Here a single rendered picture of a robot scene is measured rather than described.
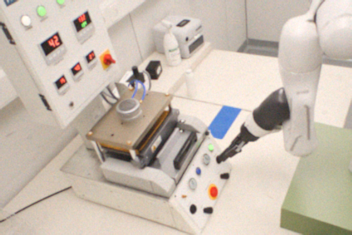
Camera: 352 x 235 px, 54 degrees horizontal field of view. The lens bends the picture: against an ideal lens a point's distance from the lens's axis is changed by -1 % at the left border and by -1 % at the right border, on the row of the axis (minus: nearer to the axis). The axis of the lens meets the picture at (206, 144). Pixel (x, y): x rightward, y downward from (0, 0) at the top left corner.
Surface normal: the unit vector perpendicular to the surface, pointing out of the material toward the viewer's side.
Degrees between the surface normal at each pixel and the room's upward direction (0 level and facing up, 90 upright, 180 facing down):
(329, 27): 58
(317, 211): 3
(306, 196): 3
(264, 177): 0
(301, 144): 85
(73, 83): 90
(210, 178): 65
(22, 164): 90
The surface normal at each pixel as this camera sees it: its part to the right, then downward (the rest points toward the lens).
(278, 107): -0.42, 0.50
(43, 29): 0.91, 0.19
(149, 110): -0.12, -0.71
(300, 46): -0.09, 0.72
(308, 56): 0.18, 0.72
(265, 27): -0.44, 0.66
